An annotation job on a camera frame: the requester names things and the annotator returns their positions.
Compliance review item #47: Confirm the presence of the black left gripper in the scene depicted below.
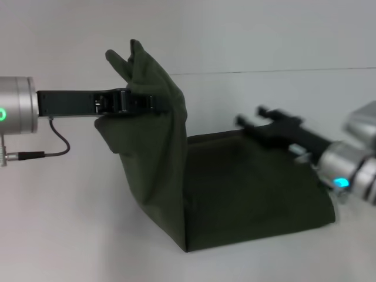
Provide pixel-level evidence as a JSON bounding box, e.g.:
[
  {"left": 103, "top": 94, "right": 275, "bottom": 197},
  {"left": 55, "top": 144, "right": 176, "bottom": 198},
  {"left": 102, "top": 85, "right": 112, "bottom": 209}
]
[{"left": 36, "top": 87, "right": 171, "bottom": 119}]

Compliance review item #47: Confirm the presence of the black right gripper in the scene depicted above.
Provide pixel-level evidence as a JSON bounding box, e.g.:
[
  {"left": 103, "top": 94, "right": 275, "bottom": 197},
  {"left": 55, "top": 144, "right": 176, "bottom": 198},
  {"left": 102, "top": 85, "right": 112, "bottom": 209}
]
[{"left": 234, "top": 105, "right": 334, "bottom": 167}]

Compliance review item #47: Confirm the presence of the dark green FREE T-shirt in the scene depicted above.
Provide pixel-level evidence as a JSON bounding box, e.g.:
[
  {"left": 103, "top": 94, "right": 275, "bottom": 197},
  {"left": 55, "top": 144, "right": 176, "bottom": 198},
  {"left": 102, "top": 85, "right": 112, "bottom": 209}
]
[{"left": 94, "top": 38, "right": 337, "bottom": 253}]

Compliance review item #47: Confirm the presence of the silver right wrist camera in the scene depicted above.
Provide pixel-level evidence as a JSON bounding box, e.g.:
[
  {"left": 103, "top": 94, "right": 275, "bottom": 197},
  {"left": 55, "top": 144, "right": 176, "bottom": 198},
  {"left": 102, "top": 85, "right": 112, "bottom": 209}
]
[{"left": 343, "top": 100, "right": 376, "bottom": 142}]

